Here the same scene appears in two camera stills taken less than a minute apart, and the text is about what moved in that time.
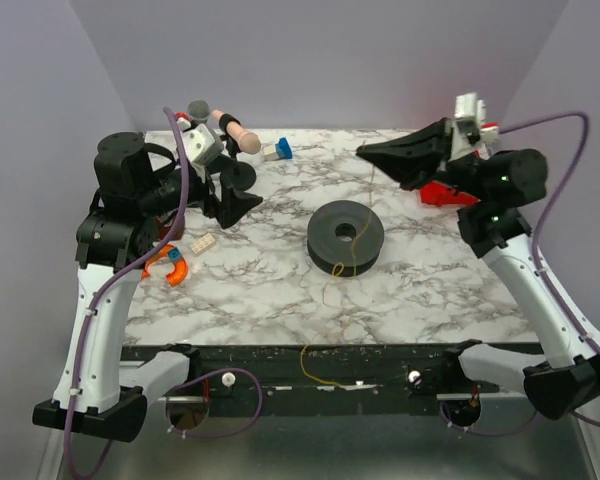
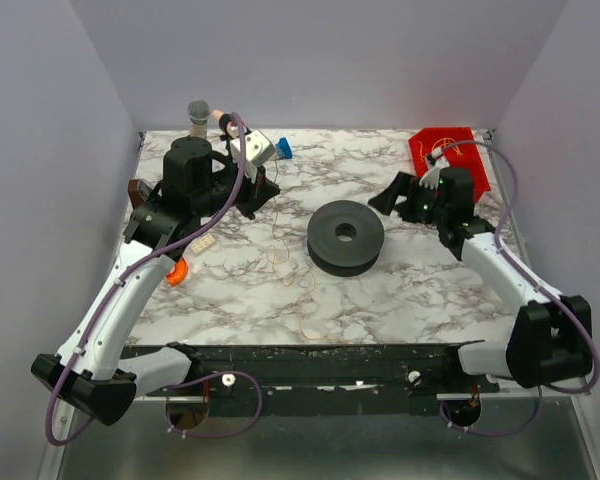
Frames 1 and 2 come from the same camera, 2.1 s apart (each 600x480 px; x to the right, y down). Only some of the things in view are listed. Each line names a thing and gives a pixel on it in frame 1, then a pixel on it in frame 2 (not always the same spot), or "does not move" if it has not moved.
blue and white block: [283, 149] does not move
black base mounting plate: [331, 372] does not move
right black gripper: [445, 157] → [408, 201]
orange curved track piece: [180, 271] does not move
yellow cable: [337, 272] → [287, 260]
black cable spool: [344, 238] does not move
